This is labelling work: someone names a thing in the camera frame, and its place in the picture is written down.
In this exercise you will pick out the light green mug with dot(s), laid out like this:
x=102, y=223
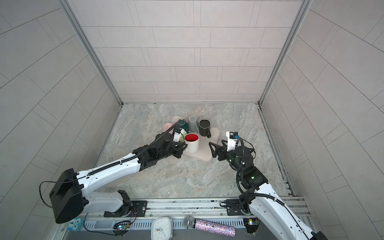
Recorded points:
x=183, y=133

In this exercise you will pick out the blue white power socket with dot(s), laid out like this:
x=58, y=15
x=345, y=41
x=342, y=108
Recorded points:
x=75, y=224

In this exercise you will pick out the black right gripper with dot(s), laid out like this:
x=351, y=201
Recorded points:
x=223, y=150

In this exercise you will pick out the metal corner wall profile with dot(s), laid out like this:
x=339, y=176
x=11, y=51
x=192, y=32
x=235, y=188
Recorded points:
x=288, y=42

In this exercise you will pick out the white mug red inside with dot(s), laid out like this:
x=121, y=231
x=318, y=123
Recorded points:
x=192, y=141

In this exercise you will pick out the small green circuit board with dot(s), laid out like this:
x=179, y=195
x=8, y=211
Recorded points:
x=122, y=226

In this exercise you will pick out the pink faceted mug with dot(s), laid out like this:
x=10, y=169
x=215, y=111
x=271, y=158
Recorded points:
x=166, y=127

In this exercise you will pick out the white square clock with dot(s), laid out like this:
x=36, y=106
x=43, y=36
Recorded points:
x=162, y=229

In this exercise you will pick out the grey mug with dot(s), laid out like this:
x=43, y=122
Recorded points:
x=193, y=124

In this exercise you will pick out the left metal corner profile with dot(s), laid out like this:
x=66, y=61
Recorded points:
x=87, y=45

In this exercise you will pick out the beige plastic tray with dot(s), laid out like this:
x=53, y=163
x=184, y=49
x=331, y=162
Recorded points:
x=204, y=152

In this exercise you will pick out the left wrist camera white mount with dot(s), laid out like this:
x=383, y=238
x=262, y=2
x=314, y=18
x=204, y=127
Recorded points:
x=176, y=134

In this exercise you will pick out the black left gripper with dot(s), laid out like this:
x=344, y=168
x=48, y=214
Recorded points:
x=179, y=147

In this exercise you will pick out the glittery pink microphone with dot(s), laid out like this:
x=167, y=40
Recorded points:
x=207, y=226

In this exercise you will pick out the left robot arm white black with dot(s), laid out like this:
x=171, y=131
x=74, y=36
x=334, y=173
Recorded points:
x=75, y=193

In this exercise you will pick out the small black circuit device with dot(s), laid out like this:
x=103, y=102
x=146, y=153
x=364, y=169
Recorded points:
x=252, y=225

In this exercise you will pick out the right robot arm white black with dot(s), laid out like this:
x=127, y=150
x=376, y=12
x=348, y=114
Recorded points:
x=258, y=197

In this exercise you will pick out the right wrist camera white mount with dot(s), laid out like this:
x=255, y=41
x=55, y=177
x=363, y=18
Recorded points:
x=232, y=140

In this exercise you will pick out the metal base rail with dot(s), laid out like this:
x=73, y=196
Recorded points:
x=147, y=210

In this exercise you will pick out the black mug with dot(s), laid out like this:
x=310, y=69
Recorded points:
x=205, y=128

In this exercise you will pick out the dark green faceted mug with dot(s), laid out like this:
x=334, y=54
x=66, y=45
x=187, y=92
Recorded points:
x=183, y=124

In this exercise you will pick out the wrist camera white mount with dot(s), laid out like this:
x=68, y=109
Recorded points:
x=232, y=140
x=176, y=134

